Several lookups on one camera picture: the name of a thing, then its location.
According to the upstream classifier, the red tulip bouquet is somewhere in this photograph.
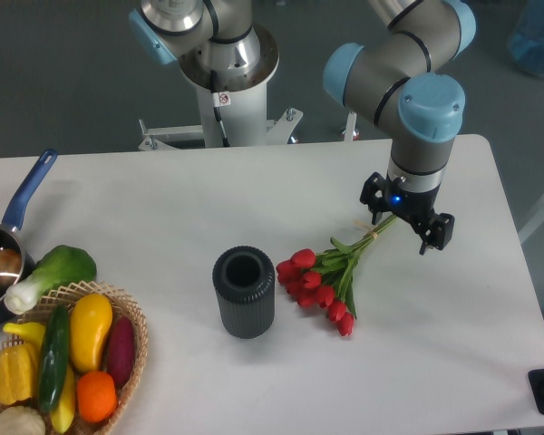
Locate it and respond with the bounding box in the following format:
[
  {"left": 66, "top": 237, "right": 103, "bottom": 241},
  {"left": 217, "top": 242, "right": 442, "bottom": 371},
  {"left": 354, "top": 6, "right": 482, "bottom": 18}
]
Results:
[{"left": 276, "top": 216, "right": 395, "bottom": 337}]

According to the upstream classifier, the yellow bell pepper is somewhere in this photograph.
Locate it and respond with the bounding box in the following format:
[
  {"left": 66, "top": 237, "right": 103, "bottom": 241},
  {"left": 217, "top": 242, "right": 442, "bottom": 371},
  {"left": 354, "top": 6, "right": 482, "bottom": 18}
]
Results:
[{"left": 0, "top": 343, "right": 38, "bottom": 405}]

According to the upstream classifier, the blue handled saucepan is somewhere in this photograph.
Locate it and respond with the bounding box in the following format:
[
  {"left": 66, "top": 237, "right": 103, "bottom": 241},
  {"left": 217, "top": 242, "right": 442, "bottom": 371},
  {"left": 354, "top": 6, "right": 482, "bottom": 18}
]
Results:
[{"left": 0, "top": 149, "right": 58, "bottom": 324}]

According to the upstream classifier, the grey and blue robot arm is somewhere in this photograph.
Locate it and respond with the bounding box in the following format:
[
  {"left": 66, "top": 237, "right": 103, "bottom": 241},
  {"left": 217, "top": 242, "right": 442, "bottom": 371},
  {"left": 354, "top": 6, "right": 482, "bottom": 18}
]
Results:
[{"left": 129, "top": 1, "right": 476, "bottom": 250}]

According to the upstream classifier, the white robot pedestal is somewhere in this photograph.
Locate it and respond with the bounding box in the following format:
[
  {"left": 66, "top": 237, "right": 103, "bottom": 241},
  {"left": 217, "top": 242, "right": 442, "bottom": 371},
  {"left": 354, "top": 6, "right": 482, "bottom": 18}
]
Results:
[{"left": 139, "top": 24, "right": 304, "bottom": 151}]

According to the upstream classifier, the orange fruit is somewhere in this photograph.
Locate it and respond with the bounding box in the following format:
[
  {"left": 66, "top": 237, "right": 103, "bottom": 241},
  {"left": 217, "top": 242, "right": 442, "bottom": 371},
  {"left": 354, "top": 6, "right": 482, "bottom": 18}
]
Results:
[{"left": 76, "top": 371, "right": 118, "bottom": 423}]

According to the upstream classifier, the yellow banana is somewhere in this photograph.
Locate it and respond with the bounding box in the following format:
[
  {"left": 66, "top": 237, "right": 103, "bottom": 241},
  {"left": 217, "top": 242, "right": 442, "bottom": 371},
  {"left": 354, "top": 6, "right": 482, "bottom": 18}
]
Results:
[{"left": 3, "top": 322, "right": 76, "bottom": 434}]

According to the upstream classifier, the green cucumber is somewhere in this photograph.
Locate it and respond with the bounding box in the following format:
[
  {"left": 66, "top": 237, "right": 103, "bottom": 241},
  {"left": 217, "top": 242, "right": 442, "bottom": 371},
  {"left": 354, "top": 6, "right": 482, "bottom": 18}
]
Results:
[{"left": 37, "top": 304, "right": 70, "bottom": 413}]

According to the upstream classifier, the green bok choy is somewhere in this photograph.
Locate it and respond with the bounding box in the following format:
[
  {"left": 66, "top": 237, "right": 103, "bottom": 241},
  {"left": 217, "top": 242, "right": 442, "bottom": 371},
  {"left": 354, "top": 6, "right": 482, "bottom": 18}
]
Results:
[{"left": 4, "top": 245, "right": 97, "bottom": 314}]

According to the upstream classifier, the dark grey ribbed vase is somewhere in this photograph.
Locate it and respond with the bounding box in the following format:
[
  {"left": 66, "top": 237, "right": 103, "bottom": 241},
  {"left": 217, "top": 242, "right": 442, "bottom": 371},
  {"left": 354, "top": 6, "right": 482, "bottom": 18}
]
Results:
[{"left": 212, "top": 246, "right": 276, "bottom": 339}]

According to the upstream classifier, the blue translucent container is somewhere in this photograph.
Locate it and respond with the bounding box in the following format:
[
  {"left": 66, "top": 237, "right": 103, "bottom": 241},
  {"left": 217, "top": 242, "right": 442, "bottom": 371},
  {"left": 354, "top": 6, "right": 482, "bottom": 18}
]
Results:
[{"left": 507, "top": 1, "right": 544, "bottom": 78}]

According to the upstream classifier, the purple sweet potato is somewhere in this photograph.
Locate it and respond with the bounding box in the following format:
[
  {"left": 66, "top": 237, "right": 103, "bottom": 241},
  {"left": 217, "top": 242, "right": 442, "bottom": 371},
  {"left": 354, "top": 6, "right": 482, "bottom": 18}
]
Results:
[{"left": 106, "top": 316, "right": 135, "bottom": 389}]

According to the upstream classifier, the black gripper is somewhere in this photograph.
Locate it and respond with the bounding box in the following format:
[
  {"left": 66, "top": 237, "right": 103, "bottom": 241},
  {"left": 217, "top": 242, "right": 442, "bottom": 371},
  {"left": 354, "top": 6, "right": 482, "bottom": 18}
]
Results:
[{"left": 360, "top": 172, "right": 455, "bottom": 255}]

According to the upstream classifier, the woven wicker basket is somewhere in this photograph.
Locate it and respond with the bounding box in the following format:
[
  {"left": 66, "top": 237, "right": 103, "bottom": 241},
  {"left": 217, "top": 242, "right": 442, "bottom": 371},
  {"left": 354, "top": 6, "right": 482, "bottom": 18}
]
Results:
[{"left": 0, "top": 279, "right": 150, "bottom": 435}]

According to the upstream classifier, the black cable on pedestal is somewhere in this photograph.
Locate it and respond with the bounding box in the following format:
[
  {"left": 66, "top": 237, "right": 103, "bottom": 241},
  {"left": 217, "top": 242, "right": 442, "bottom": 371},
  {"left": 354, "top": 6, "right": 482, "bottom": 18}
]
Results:
[{"left": 209, "top": 69, "right": 231, "bottom": 148}]

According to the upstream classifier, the white garlic bulb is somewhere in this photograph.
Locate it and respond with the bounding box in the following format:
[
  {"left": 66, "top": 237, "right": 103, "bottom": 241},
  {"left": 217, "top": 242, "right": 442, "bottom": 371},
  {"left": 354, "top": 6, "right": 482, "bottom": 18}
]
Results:
[{"left": 0, "top": 406, "right": 46, "bottom": 435}]

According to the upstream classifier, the yellow squash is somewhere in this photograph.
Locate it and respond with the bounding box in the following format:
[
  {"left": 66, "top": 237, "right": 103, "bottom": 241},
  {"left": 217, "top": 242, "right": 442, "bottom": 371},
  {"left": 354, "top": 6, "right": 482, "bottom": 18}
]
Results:
[{"left": 70, "top": 294, "right": 113, "bottom": 373}]

